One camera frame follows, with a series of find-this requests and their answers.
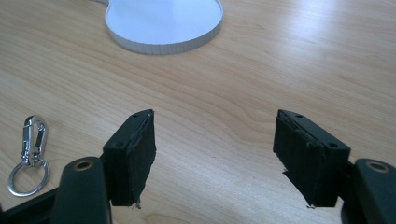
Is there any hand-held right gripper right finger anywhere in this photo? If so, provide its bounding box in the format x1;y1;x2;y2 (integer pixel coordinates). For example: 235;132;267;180
273;108;352;209

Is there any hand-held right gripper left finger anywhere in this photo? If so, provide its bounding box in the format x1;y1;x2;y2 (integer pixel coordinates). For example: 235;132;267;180
101;108;157;209

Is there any white round tray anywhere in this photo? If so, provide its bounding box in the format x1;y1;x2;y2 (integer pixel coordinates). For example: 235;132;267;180
92;0;224;56

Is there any silver keychain carabiner clip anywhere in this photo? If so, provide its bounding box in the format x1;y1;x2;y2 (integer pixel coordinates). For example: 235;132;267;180
7;115;50;198

